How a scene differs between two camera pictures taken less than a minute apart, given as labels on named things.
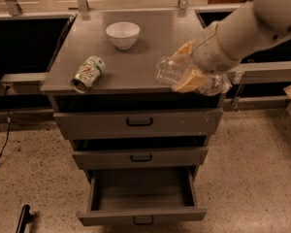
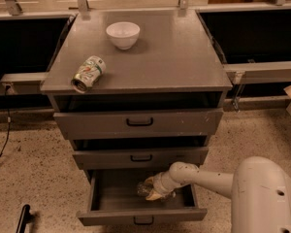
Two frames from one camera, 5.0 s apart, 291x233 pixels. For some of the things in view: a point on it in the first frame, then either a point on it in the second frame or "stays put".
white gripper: x=208 y=51 -> x=160 y=183
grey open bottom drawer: x=139 y=196 stays put
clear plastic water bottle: x=216 y=84 -> x=145 y=188
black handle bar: x=25 y=217 stays put
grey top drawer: x=142 y=122 stays put
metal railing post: x=82 y=0 stays put
